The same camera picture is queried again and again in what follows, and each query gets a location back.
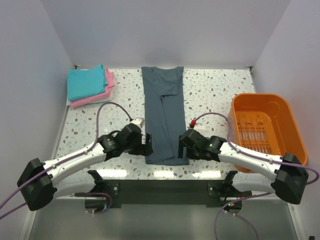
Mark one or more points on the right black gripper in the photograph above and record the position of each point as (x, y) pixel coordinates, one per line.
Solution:
(189, 155)

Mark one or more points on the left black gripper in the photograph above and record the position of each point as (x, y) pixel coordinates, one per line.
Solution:
(143, 148)

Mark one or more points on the slate blue t-shirt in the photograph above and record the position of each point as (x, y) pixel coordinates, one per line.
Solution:
(164, 114)

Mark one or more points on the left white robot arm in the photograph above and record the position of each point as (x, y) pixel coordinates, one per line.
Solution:
(60, 172)

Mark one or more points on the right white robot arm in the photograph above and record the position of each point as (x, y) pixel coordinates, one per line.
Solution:
(283, 176)

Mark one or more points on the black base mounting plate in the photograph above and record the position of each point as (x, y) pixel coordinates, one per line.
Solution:
(211, 193)

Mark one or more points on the pink folded t-shirt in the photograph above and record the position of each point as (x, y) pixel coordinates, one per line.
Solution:
(109, 78)

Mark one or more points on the orange plastic basket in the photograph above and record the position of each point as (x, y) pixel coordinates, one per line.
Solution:
(264, 122)

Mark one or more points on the teal folded t-shirt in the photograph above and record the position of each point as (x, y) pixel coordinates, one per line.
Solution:
(86, 83)

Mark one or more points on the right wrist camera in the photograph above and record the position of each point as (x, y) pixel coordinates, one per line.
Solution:
(196, 126)

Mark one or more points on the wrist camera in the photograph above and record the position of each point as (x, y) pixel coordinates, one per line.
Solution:
(139, 121)
(196, 126)

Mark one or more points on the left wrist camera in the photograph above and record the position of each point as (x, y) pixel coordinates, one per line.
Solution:
(139, 121)

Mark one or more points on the aluminium front rail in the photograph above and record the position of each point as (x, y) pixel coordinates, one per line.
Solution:
(42, 191)

